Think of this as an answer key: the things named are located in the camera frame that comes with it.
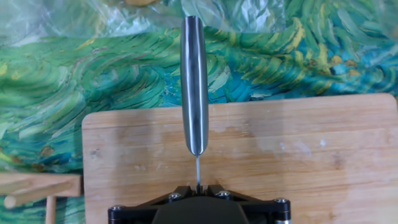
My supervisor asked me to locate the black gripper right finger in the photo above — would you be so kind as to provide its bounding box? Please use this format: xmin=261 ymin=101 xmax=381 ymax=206
xmin=199 ymin=185 xmax=292 ymax=224

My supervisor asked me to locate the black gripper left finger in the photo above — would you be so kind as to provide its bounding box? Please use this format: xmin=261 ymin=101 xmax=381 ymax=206
xmin=108 ymin=185 xmax=198 ymax=224

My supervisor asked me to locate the steel kitchen knife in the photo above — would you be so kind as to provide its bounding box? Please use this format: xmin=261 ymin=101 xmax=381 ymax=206
xmin=180 ymin=15 xmax=210 ymax=194

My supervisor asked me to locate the wooden cutting board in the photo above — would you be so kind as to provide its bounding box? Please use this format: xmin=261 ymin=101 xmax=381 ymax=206
xmin=81 ymin=92 xmax=398 ymax=224

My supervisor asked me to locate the wooden peg rack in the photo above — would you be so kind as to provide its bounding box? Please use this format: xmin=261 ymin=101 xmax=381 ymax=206
xmin=0 ymin=172 xmax=83 ymax=224

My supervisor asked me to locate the painted landscape tablecloth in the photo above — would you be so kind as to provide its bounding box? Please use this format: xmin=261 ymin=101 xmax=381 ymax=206
xmin=0 ymin=0 xmax=398 ymax=224

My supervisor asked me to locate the whole potato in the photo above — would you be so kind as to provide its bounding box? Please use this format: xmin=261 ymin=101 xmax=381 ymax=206
xmin=124 ymin=0 xmax=159 ymax=7

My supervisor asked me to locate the clear plastic bag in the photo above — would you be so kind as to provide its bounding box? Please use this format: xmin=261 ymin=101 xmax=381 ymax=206
xmin=0 ymin=0 xmax=287 ymax=47

